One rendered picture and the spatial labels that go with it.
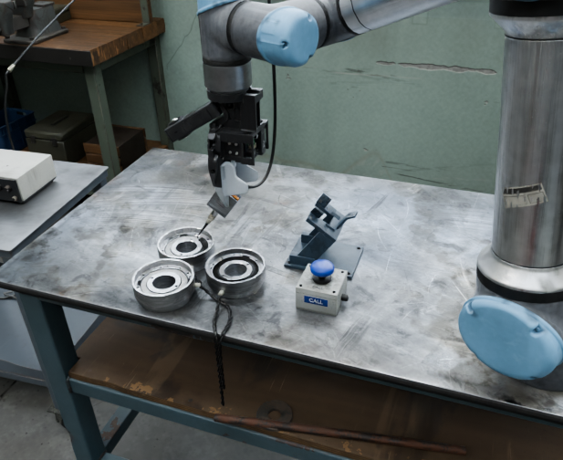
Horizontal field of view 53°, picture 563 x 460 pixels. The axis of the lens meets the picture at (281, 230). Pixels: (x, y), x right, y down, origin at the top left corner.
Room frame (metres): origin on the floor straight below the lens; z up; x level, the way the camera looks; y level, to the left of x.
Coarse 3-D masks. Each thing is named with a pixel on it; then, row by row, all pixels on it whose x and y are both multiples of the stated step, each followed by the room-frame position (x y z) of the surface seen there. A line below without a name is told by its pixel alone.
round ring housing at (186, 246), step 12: (180, 228) 0.92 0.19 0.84; (192, 228) 0.92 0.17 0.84; (168, 240) 0.89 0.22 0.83; (180, 240) 0.89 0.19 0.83; (192, 240) 0.89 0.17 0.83; (180, 252) 0.88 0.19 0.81; (192, 252) 0.85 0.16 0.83; (204, 252) 0.84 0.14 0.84; (192, 264) 0.82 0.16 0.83; (204, 264) 0.84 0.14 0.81
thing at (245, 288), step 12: (216, 252) 0.83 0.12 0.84; (228, 252) 0.84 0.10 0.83; (240, 252) 0.84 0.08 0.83; (252, 252) 0.84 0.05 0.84; (228, 264) 0.81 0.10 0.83; (240, 264) 0.81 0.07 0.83; (264, 264) 0.79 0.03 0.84; (228, 276) 0.78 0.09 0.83; (240, 276) 0.78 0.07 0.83; (264, 276) 0.78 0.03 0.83; (216, 288) 0.75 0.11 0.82; (228, 288) 0.74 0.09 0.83; (240, 288) 0.74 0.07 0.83; (252, 288) 0.75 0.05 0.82
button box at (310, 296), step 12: (312, 276) 0.75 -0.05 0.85; (336, 276) 0.75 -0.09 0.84; (300, 288) 0.72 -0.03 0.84; (312, 288) 0.72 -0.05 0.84; (324, 288) 0.72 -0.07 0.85; (336, 288) 0.72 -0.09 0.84; (300, 300) 0.72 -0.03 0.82; (312, 300) 0.71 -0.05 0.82; (324, 300) 0.71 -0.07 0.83; (336, 300) 0.70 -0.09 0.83; (324, 312) 0.71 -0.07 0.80; (336, 312) 0.70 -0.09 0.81
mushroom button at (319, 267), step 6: (312, 264) 0.75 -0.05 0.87; (318, 264) 0.74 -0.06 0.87; (324, 264) 0.74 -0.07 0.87; (330, 264) 0.74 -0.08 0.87; (312, 270) 0.73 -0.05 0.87; (318, 270) 0.73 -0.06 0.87; (324, 270) 0.73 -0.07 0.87; (330, 270) 0.73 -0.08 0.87; (318, 276) 0.72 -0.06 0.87; (324, 276) 0.72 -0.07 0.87
